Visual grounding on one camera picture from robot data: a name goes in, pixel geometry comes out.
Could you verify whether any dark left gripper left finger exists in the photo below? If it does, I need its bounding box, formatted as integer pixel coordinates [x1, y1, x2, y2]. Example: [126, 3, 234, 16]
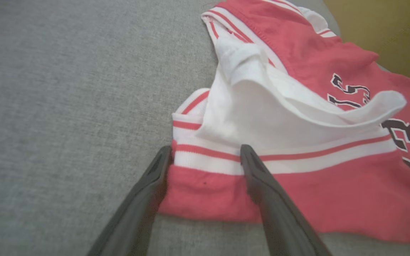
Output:
[86, 145, 173, 256]

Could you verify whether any grey sofa seat cushion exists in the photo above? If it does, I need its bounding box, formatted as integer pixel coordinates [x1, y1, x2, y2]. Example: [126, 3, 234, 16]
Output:
[0, 0, 410, 256]

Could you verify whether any yellow pillow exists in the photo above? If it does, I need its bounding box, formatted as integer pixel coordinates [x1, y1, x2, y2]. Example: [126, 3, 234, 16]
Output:
[322, 0, 410, 85]

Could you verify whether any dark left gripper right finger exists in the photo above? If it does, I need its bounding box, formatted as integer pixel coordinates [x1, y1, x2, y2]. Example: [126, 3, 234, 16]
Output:
[240, 144, 333, 256]

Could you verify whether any red basketball jersey black lettering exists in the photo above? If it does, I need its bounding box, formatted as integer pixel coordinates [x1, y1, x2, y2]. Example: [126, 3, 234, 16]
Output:
[158, 0, 410, 246]

